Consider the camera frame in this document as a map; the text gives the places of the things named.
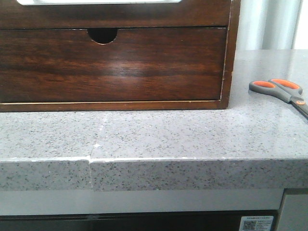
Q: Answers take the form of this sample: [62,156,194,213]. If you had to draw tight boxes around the wooden drawer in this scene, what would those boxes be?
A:
[0,0,231,29]
[0,27,227,103]

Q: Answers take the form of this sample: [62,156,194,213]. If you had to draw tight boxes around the orange grey scissors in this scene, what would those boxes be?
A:
[249,79,308,118]

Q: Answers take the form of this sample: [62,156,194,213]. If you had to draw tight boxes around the dark wooden drawer cabinet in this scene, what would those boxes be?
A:
[0,0,241,112]

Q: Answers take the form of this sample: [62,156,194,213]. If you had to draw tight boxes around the black appliance under counter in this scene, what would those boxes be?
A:
[0,210,278,231]

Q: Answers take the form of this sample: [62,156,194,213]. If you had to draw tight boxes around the white QR code label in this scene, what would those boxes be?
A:
[239,216,274,231]

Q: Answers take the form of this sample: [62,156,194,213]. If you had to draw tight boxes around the white cabinet door panel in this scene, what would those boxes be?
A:
[277,189,308,231]

